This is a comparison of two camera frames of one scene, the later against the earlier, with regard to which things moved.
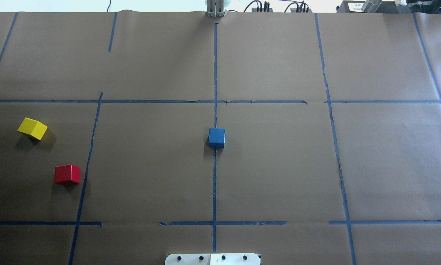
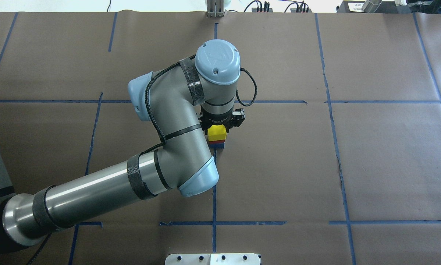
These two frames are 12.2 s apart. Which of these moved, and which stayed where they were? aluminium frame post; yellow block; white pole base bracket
Moved: yellow block
Stayed: aluminium frame post; white pole base bracket
